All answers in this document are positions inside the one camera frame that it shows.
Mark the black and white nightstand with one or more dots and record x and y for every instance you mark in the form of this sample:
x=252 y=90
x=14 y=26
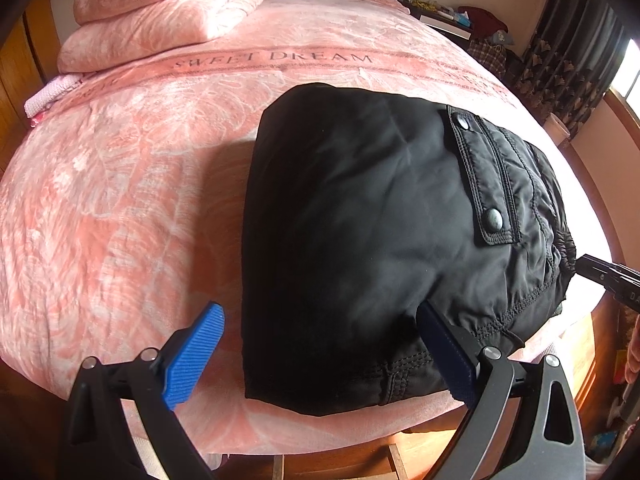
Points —
x=445 y=25

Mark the folded pink duvet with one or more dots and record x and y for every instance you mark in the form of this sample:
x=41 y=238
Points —
x=165 y=5

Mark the pink printed bed blanket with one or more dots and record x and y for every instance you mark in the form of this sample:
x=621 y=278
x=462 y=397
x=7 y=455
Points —
x=125 y=210

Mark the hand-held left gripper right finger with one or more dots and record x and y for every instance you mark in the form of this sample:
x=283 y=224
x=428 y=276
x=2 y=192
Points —
x=447 y=355

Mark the dark patterned curtain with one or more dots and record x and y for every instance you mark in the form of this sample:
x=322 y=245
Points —
x=575 y=50

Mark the window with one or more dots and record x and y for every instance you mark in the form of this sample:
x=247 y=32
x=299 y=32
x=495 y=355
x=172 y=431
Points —
x=627 y=80

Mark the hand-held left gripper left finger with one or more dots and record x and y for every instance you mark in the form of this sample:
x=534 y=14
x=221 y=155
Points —
x=192 y=355

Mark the wooden wardrobe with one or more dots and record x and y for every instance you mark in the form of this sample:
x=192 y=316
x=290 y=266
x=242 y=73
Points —
x=20 y=75

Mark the dark red cloth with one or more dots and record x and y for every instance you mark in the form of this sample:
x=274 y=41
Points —
x=485 y=20

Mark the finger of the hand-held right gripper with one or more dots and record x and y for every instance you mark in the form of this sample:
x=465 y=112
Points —
x=595 y=266

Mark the plaid cloth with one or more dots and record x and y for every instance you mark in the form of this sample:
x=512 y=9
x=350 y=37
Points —
x=487 y=57

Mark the small pink folded cloth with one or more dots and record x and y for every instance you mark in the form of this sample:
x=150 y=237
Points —
x=50 y=95

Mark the white bin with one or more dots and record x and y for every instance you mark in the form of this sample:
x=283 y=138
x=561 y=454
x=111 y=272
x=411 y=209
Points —
x=559 y=130

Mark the black padded pants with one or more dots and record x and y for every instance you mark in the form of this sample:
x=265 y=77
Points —
x=350 y=235

